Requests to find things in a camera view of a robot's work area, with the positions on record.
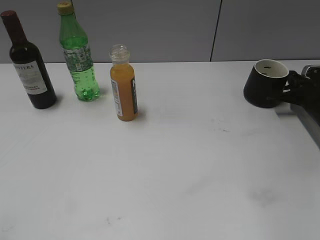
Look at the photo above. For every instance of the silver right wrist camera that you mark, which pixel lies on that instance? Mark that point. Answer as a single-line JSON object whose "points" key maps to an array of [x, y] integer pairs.
{"points": [[311, 70]]}

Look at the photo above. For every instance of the green plastic soda bottle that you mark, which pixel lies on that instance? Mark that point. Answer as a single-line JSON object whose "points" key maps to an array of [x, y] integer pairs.
{"points": [[77, 54]]}

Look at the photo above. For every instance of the black mug white interior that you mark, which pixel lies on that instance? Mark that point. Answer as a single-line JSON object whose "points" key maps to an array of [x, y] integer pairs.
{"points": [[266, 76]]}

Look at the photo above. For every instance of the dark red wine bottle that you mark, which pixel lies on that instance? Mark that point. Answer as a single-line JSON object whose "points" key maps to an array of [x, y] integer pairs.
{"points": [[28, 63]]}

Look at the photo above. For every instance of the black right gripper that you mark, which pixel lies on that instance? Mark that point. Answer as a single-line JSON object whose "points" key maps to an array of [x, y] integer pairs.
{"points": [[309, 100]]}

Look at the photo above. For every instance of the orange juice bottle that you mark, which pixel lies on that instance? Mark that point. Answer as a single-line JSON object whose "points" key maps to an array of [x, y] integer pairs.
{"points": [[123, 83]]}

